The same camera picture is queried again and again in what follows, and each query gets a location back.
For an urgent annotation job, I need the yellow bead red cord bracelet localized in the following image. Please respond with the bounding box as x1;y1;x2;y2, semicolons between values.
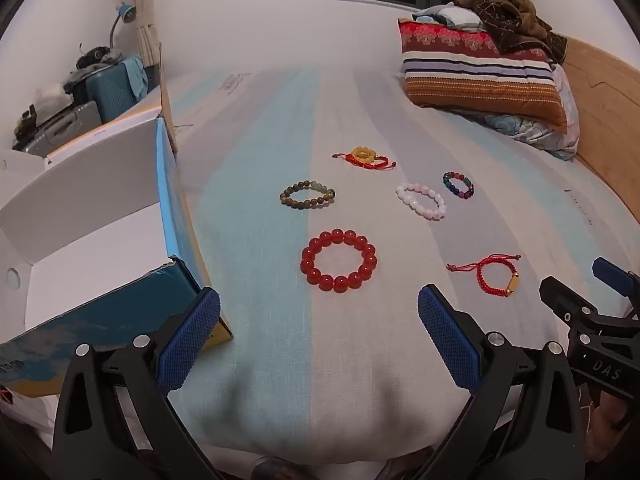
332;146;397;171

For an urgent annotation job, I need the striped red and orange pillow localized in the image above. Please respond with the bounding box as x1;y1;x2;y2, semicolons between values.
398;17;569;133

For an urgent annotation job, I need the striped blue and grey bed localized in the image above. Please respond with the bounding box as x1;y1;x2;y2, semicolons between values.
165;65;640;466

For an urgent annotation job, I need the light blue floral pillow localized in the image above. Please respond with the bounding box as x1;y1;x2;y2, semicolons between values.
467;62;581;162

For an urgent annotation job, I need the blue desk lamp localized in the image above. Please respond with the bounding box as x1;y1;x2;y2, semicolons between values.
107;2;137;51

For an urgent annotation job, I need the red cord gold charm bracelet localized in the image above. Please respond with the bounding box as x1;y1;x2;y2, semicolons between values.
446;253;522;297

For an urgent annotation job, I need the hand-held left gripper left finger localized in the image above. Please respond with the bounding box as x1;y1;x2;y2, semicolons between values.
52;287;222;480

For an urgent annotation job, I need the multicolour bead bracelet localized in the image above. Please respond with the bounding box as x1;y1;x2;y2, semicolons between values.
442;171;475;200

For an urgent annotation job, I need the brown wooden bead bracelet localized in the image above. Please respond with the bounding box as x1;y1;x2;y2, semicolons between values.
279;180;336;211

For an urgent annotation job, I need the white plastic bag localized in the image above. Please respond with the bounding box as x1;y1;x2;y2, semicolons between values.
34;82;68;107

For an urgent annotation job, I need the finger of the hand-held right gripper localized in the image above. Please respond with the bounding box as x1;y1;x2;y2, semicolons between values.
592;257;640;318
539;276;603;328

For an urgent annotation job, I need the beige tied curtain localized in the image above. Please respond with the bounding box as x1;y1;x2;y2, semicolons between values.
125;0;163;68

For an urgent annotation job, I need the pink bead bracelet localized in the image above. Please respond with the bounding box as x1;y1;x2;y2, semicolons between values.
396;182;447;221

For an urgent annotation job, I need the white and blue cardboard box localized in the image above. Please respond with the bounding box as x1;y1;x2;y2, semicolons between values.
0;42;234;448

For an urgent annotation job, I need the wooden headboard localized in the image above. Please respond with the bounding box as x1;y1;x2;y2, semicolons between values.
562;35;640;221

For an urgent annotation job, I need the blue and white folded clothing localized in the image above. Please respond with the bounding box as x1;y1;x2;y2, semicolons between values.
415;4;485;31

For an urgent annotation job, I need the grey suitcase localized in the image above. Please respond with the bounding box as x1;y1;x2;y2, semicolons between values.
12;100;101;157

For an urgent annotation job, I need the dark bag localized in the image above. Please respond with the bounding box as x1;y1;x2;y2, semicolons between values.
65;46;126;81

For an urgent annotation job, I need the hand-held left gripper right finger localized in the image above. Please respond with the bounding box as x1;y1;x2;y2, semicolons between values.
417;284;586;480

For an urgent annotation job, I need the brown patterned blanket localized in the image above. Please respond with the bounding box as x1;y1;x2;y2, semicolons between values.
455;0;568;66

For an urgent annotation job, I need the person's right hand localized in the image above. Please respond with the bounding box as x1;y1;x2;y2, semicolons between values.
589;389;632;461

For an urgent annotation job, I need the blue suitcase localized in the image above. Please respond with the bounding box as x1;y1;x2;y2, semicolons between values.
72;55;149;123

